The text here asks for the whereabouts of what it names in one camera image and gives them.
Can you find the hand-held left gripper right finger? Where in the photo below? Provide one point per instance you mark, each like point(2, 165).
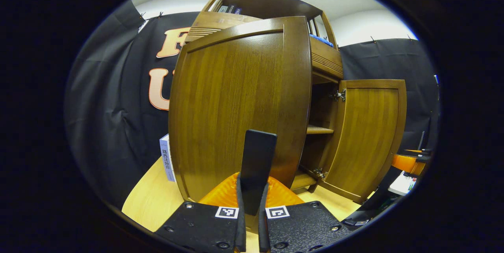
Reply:
point(263, 233)

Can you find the white flat object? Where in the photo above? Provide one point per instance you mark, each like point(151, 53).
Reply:
point(401, 185)

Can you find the pale grey book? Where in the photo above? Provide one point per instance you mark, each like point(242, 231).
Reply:
point(223, 9)

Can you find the metal door hinge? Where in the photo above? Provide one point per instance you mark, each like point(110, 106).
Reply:
point(338, 95)
point(319, 173)

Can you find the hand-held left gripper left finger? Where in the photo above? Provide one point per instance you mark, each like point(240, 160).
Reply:
point(241, 233)

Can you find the blue-purple book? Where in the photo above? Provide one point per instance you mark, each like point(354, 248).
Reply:
point(238, 10)

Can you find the black backdrop cloth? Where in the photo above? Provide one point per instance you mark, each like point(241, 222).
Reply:
point(118, 127)

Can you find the blue folded cloth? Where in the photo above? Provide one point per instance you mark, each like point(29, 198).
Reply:
point(322, 41)

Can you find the white boxed book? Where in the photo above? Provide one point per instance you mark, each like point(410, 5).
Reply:
point(167, 158)

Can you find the wooden double-door shoe cabinet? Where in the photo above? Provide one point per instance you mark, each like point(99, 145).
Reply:
point(271, 2)

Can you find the wooden cabinet door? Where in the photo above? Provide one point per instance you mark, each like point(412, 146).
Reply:
point(366, 138)
point(228, 99)

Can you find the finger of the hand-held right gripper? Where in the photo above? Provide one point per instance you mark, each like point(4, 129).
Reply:
point(403, 163)

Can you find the wooden inner cabinet shelf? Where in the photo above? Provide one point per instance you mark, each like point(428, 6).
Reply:
point(319, 129)

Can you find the dark book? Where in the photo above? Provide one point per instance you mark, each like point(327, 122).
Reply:
point(230, 9)

